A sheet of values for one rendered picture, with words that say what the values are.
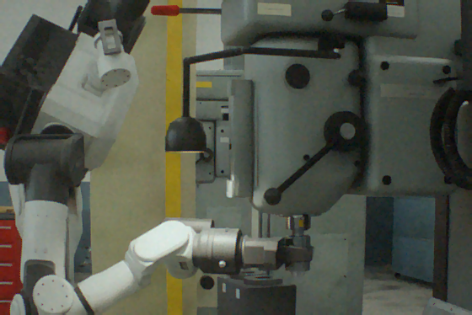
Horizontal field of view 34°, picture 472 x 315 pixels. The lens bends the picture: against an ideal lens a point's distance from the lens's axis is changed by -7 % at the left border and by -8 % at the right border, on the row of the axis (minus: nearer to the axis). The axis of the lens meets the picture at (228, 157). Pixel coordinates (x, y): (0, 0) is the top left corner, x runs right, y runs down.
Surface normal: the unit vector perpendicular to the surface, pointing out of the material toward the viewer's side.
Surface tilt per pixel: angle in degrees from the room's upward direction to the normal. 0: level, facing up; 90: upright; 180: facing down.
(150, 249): 53
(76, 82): 58
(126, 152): 90
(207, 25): 90
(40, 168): 72
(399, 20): 90
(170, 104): 90
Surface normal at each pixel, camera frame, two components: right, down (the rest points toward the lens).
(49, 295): 0.08, -0.29
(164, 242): -0.14, -0.61
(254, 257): -0.19, -0.01
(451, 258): -0.98, 0.00
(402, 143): 0.20, -0.01
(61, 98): 0.42, -0.53
